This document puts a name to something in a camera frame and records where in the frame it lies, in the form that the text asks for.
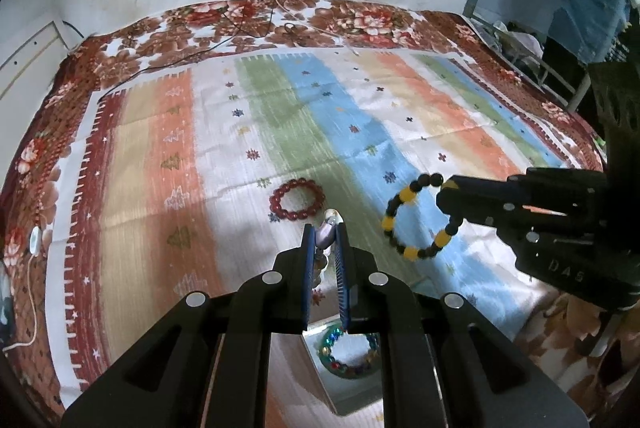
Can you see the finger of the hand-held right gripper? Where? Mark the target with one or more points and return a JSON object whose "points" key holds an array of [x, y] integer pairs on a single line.
{"points": [[470, 210], [480, 188]]}

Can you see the white bed headboard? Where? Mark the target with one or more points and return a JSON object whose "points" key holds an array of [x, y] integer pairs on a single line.
{"points": [[30, 53]]}

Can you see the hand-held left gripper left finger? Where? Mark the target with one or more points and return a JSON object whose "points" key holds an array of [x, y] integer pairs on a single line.
{"points": [[309, 278]]}

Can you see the red floral blanket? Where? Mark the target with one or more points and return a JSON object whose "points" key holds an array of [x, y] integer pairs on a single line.
{"points": [[210, 16]]}

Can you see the striped pastel cloth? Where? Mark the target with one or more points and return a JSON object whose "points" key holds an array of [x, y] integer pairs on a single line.
{"points": [[200, 148]]}

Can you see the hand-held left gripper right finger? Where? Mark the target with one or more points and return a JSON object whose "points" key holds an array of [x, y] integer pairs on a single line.
{"points": [[342, 278]]}

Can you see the silver metal tin box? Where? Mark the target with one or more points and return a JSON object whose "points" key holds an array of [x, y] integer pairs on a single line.
{"points": [[350, 400]]}

